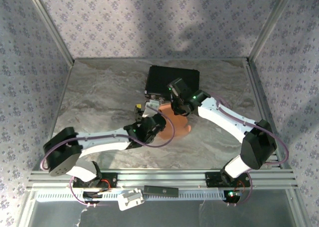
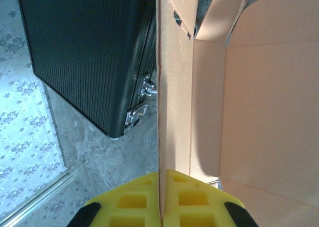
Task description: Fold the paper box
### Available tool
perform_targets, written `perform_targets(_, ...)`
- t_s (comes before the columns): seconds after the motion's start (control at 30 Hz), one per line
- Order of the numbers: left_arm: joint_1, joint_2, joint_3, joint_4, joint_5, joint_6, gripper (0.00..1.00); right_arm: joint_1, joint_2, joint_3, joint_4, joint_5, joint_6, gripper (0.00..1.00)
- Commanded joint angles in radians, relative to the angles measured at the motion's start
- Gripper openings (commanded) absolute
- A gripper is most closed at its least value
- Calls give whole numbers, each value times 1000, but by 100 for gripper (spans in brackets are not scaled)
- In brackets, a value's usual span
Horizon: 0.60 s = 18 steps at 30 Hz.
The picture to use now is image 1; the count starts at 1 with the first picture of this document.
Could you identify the brown paper box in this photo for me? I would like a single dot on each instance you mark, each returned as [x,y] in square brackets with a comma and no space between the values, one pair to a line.
[180,127]

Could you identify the white plastic bracket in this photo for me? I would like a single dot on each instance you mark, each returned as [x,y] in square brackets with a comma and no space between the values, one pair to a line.
[130,199]

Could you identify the aluminium side rail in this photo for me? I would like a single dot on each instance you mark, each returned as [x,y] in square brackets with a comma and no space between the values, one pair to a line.
[261,100]

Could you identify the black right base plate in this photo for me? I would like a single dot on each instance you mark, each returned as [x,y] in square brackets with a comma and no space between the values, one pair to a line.
[211,179]

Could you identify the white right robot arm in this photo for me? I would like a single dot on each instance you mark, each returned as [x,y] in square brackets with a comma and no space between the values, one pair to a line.
[224,117]

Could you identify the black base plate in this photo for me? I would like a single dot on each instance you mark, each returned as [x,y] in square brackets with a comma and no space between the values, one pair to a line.
[211,179]
[111,181]

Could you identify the aluminium front rail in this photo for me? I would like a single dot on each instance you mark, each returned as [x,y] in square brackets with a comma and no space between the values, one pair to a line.
[159,178]

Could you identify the controller board with green light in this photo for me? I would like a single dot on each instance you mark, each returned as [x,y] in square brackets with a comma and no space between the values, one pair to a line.
[231,194]

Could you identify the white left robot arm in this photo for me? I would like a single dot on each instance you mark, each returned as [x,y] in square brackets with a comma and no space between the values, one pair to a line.
[99,141]

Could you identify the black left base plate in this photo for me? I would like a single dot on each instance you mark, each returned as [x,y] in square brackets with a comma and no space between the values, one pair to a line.
[111,181]

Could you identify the black flat device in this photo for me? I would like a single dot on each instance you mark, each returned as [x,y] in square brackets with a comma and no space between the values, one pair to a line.
[161,191]

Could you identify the aluminium frame post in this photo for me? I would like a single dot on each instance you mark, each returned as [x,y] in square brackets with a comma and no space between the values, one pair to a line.
[53,29]
[270,23]

